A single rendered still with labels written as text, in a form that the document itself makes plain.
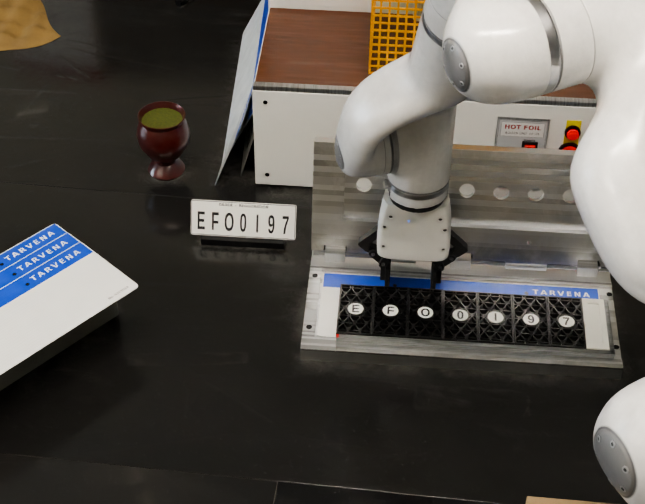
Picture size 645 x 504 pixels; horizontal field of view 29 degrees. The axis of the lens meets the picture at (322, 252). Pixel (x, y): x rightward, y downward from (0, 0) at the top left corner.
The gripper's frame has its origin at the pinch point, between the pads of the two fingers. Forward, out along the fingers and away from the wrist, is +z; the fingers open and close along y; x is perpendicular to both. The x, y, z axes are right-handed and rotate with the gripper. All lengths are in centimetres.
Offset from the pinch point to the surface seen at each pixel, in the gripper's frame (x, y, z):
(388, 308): -6.2, -2.9, 0.9
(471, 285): 0.8, 8.9, 2.1
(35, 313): -18, -50, -6
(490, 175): 8.3, 10.4, -12.5
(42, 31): 64, -70, 3
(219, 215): 10.7, -29.1, -0.1
